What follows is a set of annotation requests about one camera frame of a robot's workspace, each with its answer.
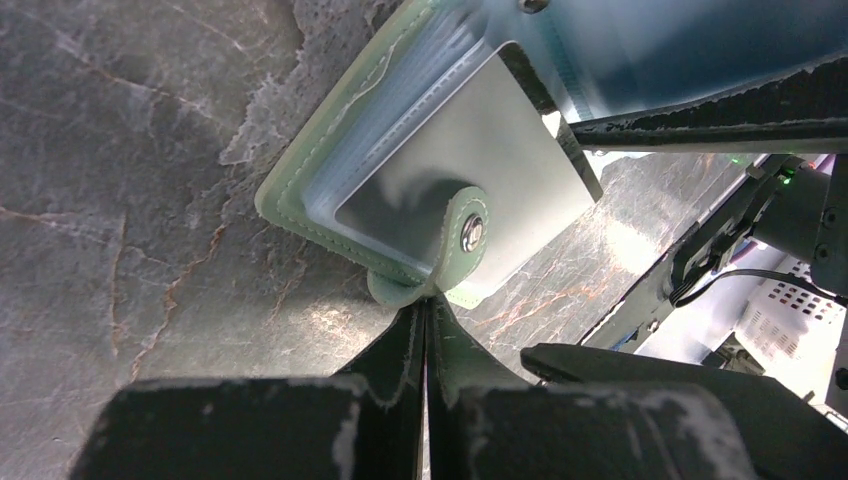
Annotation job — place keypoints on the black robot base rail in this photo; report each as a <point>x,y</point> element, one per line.
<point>644,307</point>

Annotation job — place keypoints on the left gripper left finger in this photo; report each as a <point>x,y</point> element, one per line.
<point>362,422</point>

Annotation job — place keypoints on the green card holder wallet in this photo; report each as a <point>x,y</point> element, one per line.
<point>598,59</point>

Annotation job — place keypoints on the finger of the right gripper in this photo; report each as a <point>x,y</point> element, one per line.
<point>803,111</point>

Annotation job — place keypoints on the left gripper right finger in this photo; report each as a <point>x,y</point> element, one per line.
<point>486,422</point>

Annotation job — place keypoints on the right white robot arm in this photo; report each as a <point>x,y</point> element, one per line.
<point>795,200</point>

